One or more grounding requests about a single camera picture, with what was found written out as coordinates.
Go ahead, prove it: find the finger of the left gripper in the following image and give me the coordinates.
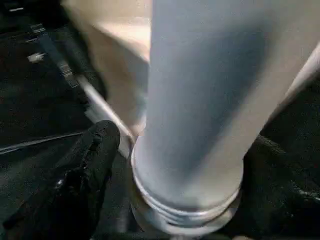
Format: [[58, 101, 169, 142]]
[[23, 18, 87, 107], [59, 23, 109, 100]]

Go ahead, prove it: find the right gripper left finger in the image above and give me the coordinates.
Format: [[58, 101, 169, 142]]
[[1, 119, 122, 240]]

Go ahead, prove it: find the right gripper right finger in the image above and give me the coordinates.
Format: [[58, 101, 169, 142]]
[[231, 134, 320, 240]]

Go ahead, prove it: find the white plastic table top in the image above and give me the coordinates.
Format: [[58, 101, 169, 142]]
[[61, 0, 320, 161]]

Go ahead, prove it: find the white plastic table leg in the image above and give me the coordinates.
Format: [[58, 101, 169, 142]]
[[129, 0, 277, 234]]

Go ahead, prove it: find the black table mat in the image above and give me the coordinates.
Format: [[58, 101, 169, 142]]
[[0, 0, 320, 240]]

